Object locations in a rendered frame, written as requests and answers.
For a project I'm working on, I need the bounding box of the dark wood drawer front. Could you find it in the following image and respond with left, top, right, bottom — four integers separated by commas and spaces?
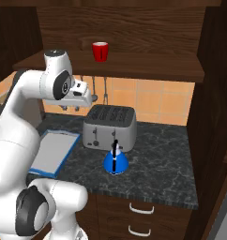
97, 194, 193, 225
97, 215, 189, 240

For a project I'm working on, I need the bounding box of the blue kettle with black handle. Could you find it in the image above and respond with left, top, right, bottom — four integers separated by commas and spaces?
102, 139, 129, 176

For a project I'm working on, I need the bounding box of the grey toaster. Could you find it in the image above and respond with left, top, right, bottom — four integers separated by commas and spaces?
82, 104, 139, 154

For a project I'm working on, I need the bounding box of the blue-rimmed grey tray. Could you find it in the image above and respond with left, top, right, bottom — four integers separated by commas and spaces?
27, 128, 82, 179

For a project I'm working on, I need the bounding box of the red mug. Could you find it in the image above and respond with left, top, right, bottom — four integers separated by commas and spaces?
91, 41, 110, 63

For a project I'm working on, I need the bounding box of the white drawer handle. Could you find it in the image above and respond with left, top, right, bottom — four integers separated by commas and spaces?
128, 224, 153, 238
129, 202, 156, 216

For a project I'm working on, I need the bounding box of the hanging metal utensil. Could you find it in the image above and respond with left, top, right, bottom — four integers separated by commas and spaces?
102, 76, 109, 106

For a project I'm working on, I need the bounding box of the hanging metal ladle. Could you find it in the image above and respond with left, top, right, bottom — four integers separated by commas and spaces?
91, 75, 99, 103

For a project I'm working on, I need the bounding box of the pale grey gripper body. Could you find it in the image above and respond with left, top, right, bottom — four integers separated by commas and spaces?
43, 90, 94, 109

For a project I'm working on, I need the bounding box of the dark wood cabinet door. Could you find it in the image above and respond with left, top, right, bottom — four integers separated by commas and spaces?
184, 0, 227, 240
0, 5, 45, 86

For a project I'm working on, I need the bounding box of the dark wood open cabinet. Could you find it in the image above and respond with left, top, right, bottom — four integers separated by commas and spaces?
11, 0, 223, 84

